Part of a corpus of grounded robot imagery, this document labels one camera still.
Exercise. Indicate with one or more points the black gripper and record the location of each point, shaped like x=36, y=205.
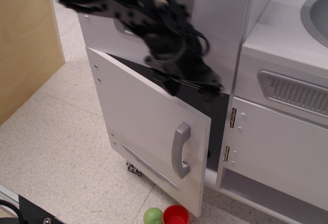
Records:
x=187, y=69

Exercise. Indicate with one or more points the grey fridge door handle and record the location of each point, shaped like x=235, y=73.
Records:
x=182, y=134

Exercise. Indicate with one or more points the white low fridge door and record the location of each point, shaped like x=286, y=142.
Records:
x=141, y=119

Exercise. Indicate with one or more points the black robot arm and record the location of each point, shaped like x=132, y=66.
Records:
x=174, y=44

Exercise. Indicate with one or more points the white toy fridge cabinet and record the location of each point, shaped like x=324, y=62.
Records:
x=222, y=23

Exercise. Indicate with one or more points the upper brass hinge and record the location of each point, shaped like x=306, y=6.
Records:
x=232, y=118

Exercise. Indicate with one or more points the brass hinge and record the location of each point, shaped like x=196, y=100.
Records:
x=232, y=118
x=226, y=153

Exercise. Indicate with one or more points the lower brass hinge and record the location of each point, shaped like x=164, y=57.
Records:
x=226, y=153

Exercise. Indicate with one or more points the grey ice dispenser recess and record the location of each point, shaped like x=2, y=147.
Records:
x=123, y=29

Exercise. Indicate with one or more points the aluminium extrusion bar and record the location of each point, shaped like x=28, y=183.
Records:
x=131, y=168

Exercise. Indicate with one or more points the white toy kitchen counter unit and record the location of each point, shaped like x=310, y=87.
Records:
x=277, y=160

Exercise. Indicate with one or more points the grey vent panel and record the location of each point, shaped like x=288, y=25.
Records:
x=293, y=92

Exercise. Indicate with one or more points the red toy cup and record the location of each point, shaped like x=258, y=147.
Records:
x=176, y=214

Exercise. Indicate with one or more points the green toy ball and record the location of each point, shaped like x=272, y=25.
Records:
x=153, y=216

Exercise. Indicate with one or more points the grey toy sink basin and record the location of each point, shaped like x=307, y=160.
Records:
x=314, y=18

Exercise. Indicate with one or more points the plywood board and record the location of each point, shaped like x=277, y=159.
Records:
x=31, y=51

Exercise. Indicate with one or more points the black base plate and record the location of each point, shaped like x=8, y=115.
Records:
x=35, y=214

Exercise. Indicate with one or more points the aluminium rail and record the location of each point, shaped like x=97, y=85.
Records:
x=11, y=197

